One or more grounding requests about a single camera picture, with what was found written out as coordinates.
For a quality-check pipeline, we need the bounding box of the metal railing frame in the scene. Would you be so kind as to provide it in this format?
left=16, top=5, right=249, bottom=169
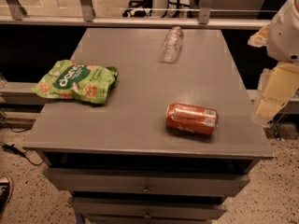
left=0, top=0, right=265, bottom=29

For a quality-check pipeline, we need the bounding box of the upper grey drawer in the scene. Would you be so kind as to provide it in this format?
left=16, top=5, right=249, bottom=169
left=44, top=168, right=249, bottom=197

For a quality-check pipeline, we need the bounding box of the green chip bag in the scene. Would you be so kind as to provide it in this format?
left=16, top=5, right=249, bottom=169
left=32, top=60, right=119, bottom=105

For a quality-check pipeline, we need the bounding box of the clear plastic water bottle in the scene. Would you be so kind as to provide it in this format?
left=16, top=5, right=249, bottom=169
left=162, top=26, right=183, bottom=63

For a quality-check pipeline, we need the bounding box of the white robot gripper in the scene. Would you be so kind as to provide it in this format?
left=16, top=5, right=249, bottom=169
left=248, top=0, right=299, bottom=119

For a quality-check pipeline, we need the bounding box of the grey drawer cabinet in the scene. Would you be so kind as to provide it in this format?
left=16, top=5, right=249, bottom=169
left=24, top=28, right=273, bottom=224

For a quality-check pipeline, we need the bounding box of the black cable on floor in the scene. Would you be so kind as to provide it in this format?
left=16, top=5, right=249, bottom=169
left=0, top=119, right=45, bottom=167

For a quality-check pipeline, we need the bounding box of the grey drawer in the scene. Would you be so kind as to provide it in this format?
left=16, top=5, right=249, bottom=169
left=68, top=197, right=226, bottom=220
left=44, top=168, right=249, bottom=197

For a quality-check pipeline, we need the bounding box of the orange soda can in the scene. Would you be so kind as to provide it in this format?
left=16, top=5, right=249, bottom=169
left=165, top=103, right=219, bottom=136

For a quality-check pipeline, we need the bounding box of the black shoe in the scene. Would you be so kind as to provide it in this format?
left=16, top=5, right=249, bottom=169
left=0, top=175, right=13, bottom=218

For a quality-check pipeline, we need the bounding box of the lower grey drawer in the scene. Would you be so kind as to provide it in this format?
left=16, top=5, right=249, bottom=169
left=68, top=197, right=226, bottom=220

